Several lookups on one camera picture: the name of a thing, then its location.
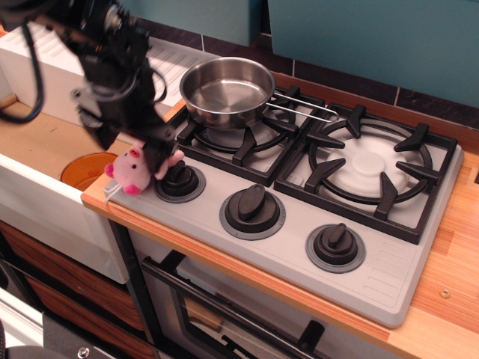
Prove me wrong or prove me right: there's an orange plastic bowl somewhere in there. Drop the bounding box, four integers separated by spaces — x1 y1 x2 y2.
60 153 118 191

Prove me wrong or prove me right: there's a black burner grate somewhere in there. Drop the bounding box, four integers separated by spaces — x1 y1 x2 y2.
169 86 326 186
274 103 459 245

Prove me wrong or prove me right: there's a black stove knob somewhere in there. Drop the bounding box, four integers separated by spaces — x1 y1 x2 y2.
154 161 207 203
305 223 366 274
219 184 286 241

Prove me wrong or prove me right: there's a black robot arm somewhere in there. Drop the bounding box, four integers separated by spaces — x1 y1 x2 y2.
1 1 177 176

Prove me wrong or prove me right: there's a black middle stove knob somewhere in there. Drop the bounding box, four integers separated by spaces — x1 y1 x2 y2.
219 184 286 241

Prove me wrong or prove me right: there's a pink stuffed pig toy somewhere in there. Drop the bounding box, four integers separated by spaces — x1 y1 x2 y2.
104 140 184 203

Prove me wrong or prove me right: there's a toy oven door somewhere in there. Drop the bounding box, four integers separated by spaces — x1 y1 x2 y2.
130 231 388 358

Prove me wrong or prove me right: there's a black left burner grate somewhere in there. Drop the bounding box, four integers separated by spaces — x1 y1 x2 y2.
169 86 326 186

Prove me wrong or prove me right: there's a black left stove knob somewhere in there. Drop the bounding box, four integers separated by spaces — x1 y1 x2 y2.
154 161 207 203

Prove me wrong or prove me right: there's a black right stove knob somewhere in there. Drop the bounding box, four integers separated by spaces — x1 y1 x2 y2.
305 223 366 274

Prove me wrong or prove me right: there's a black right burner grate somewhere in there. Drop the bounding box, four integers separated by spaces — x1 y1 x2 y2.
274 103 459 245

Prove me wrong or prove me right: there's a grey toy stove top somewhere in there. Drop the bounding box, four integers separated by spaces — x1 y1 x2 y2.
106 88 466 329

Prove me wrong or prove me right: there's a stainless steel pan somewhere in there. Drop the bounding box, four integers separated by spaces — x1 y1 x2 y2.
180 57 340 131

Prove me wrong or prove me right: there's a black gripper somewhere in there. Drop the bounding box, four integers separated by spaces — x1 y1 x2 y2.
70 33 178 177

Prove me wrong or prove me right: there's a black cable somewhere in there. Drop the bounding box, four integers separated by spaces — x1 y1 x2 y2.
0 20 46 123

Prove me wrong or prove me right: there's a black oven door handle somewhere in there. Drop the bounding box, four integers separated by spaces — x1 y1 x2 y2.
141 251 324 358

